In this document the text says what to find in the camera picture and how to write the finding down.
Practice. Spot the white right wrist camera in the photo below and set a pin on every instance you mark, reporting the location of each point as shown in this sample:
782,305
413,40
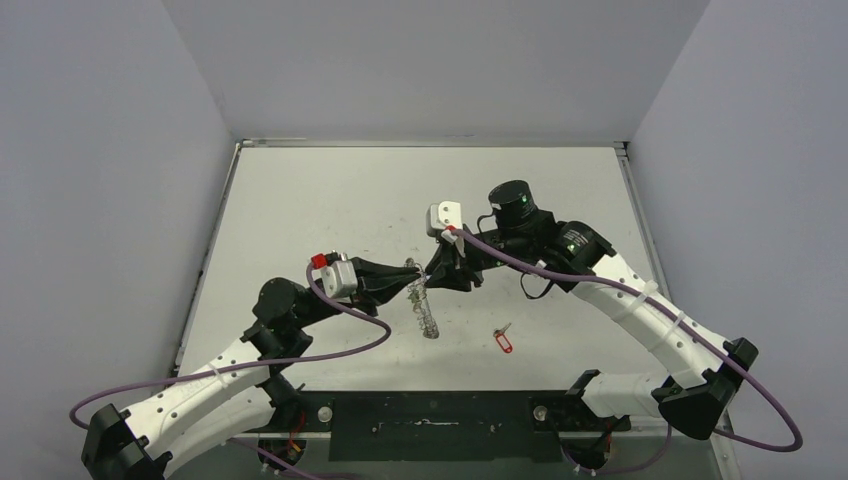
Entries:
441,221

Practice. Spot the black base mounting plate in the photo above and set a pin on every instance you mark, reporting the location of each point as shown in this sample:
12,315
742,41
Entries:
444,426

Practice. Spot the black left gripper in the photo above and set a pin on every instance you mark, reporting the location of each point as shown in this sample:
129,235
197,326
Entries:
377,283

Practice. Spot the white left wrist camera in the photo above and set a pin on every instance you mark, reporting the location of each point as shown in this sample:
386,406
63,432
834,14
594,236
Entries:
337,273

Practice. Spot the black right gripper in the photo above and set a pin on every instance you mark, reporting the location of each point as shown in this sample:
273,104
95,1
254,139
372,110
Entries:
460,263

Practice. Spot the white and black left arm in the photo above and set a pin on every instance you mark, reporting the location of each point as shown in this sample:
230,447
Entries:
242,388

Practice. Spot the metal ring disc with keyrings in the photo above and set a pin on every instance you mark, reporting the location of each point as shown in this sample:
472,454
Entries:
417,294

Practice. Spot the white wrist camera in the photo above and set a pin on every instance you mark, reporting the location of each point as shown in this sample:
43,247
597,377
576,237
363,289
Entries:
337,273
441,221

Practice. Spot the red key tag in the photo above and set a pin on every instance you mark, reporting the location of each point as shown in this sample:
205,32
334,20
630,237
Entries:
503,342

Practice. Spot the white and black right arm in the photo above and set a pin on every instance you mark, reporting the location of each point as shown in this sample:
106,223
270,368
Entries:
697,384

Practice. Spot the aluminium frame rail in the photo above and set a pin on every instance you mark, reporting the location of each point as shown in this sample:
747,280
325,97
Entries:
175,414

